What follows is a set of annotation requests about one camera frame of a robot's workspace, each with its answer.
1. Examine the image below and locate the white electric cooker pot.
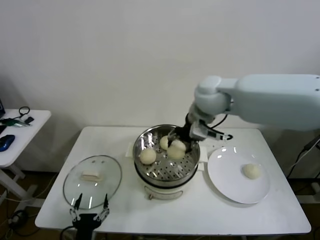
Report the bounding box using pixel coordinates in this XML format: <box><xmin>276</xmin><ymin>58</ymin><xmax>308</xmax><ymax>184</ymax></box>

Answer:
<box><xmin>134</xmin><ymin>159</ymin><xmax>205</xmax><ymax>201</ymax></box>

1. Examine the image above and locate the perforated steel steamer basket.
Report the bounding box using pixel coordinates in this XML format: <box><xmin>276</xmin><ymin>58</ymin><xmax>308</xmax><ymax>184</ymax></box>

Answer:
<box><xmin>125</xmin><ymin>124</ymin><xmax>208</xmax><ymax>187</ymax></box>

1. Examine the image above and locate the black background cable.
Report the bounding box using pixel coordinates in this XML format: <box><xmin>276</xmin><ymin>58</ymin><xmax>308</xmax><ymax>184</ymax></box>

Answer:
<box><xmin>287</xmin><ymin>134</ymin><xmax>320</xmax><ymax>179</ymax></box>

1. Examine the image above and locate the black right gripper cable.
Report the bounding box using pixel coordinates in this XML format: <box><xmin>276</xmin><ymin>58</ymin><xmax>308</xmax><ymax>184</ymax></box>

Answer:
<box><xmin>204</xmin><ymin>113</ymin><xmax>235</xmax><ymax>141</ymax></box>

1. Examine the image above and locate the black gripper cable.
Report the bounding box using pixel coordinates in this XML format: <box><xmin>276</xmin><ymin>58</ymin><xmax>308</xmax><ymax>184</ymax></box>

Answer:
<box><xmin>204</xmin><ymin>113</ymin><xmax>235</xmax><ymax>141</ymax></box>
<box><xmin>59</xmin><ymin>224</ymin><xmax>76</xmax><ymax>240</ymax></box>

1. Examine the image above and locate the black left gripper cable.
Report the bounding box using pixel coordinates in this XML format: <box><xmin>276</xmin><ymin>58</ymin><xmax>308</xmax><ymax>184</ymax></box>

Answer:
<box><xmin>59</xmin><ymin>224</ymin><xmax>76</xmax><ymax>240</ymax></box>

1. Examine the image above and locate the white side table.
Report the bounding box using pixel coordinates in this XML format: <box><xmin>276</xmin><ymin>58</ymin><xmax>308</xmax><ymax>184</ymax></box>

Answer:
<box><xmin>0</xmin><ymin>109</ymin><xmax>52</xmax><ymax>208</ymax></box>

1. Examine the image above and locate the floor power strip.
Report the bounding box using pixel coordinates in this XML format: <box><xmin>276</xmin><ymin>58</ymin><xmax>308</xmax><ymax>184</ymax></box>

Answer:
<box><xmin>8</xmin><ymin>209</ymin><xmax>28</xmax><ymax>230</ymax></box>

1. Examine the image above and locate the white steamed baozi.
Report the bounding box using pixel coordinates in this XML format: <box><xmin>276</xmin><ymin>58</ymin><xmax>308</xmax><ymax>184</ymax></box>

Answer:
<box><xmin>138</xmin><ymin>149</ymin><xmax>157</xmax><ymax>165</ymax></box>
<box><xmin>241</xmin><ymin>163</ymin><xmax>262</xmax><ymax>180</ymax></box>
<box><xmin>166</xmin><ymin>140</ymin><xmax>187</xmax><ymax>161</ymax></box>
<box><xmin>159</xmin><ymin>135</ymin><xmax>173</xmax><ymax>151</ymax></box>

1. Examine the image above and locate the blue computer mouse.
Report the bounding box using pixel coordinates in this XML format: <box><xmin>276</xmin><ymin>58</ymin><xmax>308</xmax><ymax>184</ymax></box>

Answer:
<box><xmin>0</xmin><ymin>134</ymin><xmax>16</xmax><ymax>153</ymax></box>

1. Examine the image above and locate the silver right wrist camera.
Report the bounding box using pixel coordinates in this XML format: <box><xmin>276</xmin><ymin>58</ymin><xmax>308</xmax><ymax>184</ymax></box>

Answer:
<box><xmin>189</xmin><ymin>119</ymin><xmax>233</xmax><ymax>142</ymax></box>

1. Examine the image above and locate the white metal floor frame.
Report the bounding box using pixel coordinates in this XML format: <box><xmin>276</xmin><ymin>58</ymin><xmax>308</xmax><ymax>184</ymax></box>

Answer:
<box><xmin>296</xmin><ymin>181</ymin><xmax>320</xmax><ymax>205</ymax></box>

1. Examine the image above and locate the white cabinet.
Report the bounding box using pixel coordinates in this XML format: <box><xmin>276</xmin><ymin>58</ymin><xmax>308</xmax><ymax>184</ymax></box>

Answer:
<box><xmin>287</xmin><ymin>129</ymin><xmax>320</xmax><ymax>180</ymax></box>

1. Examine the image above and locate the round glass pot lid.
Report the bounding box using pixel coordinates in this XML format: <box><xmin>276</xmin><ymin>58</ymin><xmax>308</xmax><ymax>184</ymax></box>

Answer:
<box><xmin>62</xmin><ymin>154</ymin><xmax>123</xmax><ymax>211</ymax></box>

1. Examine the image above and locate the black cable loop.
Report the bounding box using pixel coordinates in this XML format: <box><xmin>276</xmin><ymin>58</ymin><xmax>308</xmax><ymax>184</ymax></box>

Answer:
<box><xmin>18</xmin><ymin>106</ymin><xmax>31</xmax><ymax>118</ymax></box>

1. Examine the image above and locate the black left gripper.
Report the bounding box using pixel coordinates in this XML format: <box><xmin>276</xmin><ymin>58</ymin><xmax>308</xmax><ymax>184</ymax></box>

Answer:
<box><xmin>69</xmin><ymin>192</ymin><xmax>111</xmax><ymax>240</ymax></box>

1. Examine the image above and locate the white round plate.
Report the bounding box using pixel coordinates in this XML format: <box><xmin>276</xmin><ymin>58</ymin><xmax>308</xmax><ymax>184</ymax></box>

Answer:
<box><xmin>206</xmin><ymin>146</ymin><xmax>272</xmax><ymax>205</ymax></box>

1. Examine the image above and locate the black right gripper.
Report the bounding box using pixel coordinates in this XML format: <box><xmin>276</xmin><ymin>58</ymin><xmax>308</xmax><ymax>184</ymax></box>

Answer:
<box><xmin>167</xmin><ymin>113</ymin><xmax>198</xmax><ymax>154</ymax></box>

